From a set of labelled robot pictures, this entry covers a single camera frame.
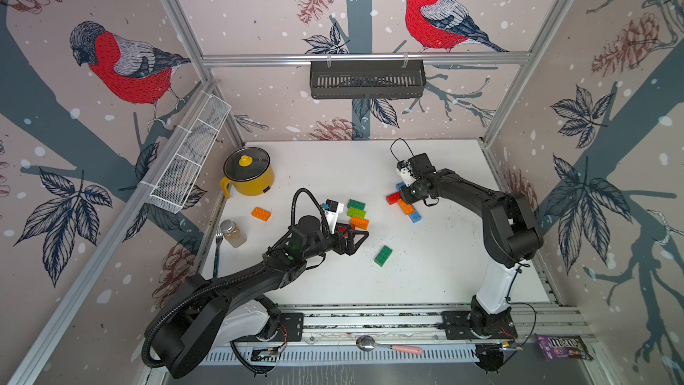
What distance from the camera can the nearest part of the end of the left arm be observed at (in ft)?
2.10

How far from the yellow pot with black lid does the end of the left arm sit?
39cm

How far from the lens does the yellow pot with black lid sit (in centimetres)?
97
